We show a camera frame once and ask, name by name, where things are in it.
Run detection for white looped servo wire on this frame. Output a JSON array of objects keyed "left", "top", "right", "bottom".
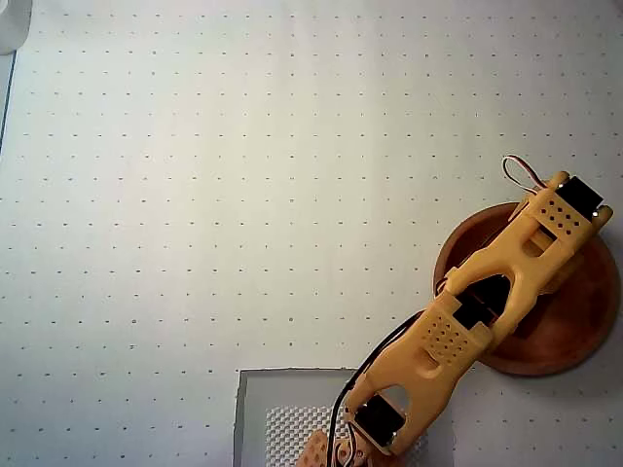
[{"left": 502, "top": 155, "right": 542, "bottom": 195}]

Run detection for grey metal base plate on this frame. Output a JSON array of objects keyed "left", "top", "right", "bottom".
[{"left": 235, "top": 367, "right": 453, "bottom": 467}]

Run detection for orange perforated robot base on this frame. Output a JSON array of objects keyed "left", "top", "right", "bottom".
[{"left": 296, "top": 427, "right": 385, "bottom": 467}]

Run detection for black camera cable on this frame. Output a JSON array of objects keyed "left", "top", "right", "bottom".
[{"left": 327, "top": 313, "right": 421, "bottom": 464}]

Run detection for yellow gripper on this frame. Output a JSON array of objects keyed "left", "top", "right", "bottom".
[{"left": 534, "top": 247, "right": 589, "bottom": 299}]

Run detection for white textured pad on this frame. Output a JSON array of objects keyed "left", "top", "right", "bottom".
[{"left": 265, "top": 407, "right": 430, "bottom": 467}]

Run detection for brown wooden bowl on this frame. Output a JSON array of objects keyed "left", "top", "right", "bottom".
[{"left": 432, "top": 201, "right": 620, "bottom": 377}]

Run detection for white plastic object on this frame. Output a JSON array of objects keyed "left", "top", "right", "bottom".
[{"left": 0, "top": 0, "right": 33, "bottom": 54}]

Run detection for white dotted mat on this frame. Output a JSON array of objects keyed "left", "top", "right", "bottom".
[{"left": 0, "top": 0, "right": 623, "bottom": 467}]

